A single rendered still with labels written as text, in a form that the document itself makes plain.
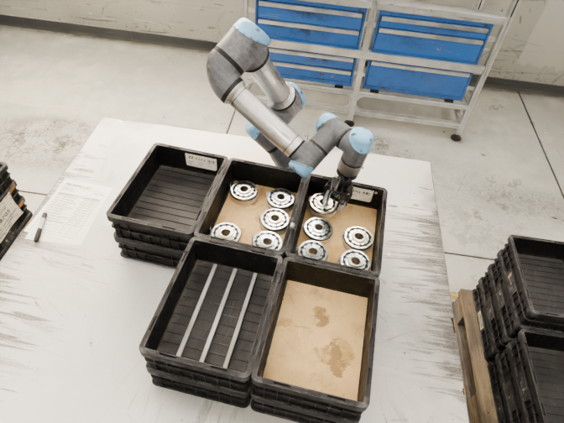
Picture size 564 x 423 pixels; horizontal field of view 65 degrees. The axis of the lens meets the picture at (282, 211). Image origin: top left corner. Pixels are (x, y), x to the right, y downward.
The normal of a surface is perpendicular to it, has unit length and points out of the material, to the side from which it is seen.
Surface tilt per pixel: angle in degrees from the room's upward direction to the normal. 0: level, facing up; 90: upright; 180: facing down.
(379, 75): 90
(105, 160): 0
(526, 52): 90
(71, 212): 0
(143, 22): 90
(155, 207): 0
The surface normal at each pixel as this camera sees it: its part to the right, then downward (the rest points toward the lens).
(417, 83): -0.13, 0.72
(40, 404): 0.07, -0.68
